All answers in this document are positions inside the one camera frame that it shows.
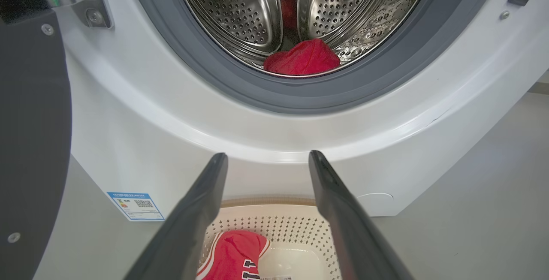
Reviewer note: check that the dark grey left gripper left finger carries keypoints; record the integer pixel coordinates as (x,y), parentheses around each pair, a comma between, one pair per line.
(188,228)

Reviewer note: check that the red jersey with white trim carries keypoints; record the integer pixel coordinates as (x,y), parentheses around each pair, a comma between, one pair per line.
(231,254)

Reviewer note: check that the white front-load washing machine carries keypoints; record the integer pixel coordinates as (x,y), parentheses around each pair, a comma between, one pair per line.
(150,134)

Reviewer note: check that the round white filter cover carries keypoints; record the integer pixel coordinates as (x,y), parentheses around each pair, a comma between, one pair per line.
(379,205)

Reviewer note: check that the plain red garment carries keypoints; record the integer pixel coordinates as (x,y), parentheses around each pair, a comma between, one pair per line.
(302,59)

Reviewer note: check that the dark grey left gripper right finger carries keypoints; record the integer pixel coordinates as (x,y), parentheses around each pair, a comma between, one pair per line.
(351,237)

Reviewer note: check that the black-rimmed glass washer door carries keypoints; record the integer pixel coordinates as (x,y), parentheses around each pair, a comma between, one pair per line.
(30,121)

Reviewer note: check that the white perforated laundry basket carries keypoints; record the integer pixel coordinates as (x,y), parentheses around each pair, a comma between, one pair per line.
(296,233)

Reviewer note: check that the perforated steel washer drum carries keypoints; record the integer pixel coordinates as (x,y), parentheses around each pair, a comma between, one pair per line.
(231,14)

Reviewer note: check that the grey rubber door gasket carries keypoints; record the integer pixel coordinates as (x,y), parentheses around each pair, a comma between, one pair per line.
(193,57)

